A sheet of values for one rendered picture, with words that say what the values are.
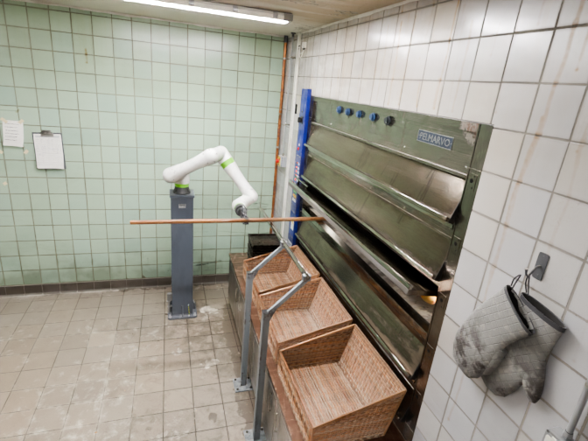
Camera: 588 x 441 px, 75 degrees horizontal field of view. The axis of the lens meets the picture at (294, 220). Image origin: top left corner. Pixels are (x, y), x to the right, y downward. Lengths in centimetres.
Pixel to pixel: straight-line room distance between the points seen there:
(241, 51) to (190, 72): 51
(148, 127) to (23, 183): 120
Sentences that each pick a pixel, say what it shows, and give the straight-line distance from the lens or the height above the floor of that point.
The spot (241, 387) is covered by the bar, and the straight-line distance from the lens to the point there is 317.
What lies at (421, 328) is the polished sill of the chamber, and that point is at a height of 117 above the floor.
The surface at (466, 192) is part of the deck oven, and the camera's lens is 163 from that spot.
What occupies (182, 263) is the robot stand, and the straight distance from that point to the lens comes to 364.
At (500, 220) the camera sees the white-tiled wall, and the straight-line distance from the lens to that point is 152.
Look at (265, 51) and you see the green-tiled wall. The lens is 400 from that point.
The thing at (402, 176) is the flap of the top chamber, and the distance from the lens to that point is 198.
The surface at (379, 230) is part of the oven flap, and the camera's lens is 212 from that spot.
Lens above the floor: 217
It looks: 19 degrees down
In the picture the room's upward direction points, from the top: 6 degrees clockwise
